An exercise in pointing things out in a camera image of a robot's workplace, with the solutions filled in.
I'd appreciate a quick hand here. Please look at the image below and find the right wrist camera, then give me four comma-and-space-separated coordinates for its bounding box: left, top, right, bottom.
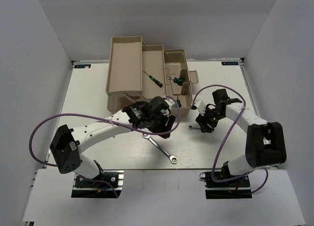
191, 99, 206, 116

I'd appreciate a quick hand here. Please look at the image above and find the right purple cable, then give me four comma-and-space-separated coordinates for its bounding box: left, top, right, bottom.
191, 85, 269, 194

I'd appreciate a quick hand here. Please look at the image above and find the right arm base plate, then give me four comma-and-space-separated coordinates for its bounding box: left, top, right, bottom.
199, 171, 252, 199

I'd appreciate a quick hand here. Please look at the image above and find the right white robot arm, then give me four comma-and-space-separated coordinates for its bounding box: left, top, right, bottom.
191, 89, 287, 186

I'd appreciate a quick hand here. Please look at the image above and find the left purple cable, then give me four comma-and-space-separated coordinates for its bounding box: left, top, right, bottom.
29, 95, 183, 196

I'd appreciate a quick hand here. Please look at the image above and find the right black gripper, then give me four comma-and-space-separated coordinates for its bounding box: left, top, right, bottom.
196, 105, 225, 133

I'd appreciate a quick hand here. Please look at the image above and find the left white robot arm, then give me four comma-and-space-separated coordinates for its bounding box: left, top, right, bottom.
50, 96, 177, 186

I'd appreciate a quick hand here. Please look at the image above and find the large ratchet wrench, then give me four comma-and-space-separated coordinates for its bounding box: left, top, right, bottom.
142, 134, 178, 165

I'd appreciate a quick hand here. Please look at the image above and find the thin black green screwdriver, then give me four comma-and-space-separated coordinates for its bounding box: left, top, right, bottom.
144, 71, 163, 87

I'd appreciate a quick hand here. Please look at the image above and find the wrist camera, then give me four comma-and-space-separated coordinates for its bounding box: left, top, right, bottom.
163, 96, 177, 111
191, 99, 206, 116

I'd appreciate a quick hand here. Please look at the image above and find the stubby green orange screwdriver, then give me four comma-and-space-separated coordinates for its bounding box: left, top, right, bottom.
177, 96, 182, 108

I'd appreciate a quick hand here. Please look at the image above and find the purple cable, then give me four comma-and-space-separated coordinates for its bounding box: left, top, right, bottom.
29, 95, 183, 196
191, 85, 269, 194

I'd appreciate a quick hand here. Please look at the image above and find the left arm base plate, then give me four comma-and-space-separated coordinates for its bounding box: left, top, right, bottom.
71, 170, 124, 198

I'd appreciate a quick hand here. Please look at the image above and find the beige cantilever toolbox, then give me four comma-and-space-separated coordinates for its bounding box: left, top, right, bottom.
106, 36, 199, 116

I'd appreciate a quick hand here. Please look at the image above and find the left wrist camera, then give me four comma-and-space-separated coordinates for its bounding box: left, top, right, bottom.
163, 96, 177, 111

